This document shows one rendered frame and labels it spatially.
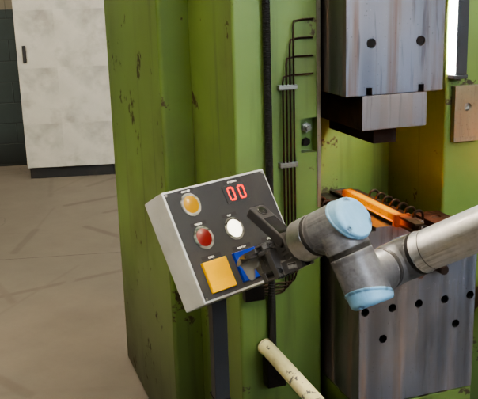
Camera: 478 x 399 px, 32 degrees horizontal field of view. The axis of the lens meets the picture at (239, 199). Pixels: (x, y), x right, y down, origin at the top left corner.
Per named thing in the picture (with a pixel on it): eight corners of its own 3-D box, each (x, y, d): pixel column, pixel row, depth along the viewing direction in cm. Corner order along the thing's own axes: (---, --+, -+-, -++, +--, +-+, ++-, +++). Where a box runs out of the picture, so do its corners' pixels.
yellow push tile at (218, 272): (237, 284, 196) (225, 255, 197) (214, 293, 191) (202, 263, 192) (232, 286, 197) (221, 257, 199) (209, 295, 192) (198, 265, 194)
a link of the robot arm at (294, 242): (291, 219, 167) (322, 210, 173) (276, 227, 170) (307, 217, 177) (309, 260, 166) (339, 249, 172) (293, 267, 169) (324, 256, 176)
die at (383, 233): (422, 245, 240) (423, 218, 238) (361, 254, 234) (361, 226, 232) (357, 210, 279) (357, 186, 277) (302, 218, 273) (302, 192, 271)
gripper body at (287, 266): (261, 284, 178) (297, 268, 169) (247, 248, 179) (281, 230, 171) (286, 275, 183) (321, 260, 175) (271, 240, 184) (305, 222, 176)
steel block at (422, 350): (471, 385, 251) (477, 245, 239) (358, 408, 239) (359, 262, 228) (381, 318, 302) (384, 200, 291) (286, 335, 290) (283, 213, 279)
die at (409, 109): (426, 125, 231) (426, 91, 229) (362, 131, 225) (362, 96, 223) (358, 106, 270) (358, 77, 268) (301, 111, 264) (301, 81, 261)
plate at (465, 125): (479, 140, 253) (481, 84, 248) (453, 142, 250) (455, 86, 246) (475, 138, 254) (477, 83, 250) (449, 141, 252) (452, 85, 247)
